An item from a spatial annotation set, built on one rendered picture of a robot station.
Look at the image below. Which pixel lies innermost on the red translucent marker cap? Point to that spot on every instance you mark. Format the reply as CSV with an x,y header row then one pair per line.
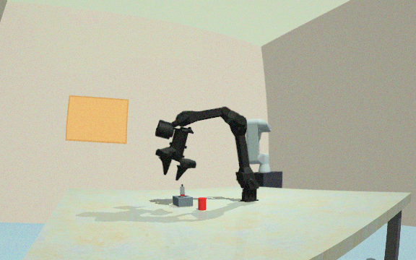
x,y
202,203

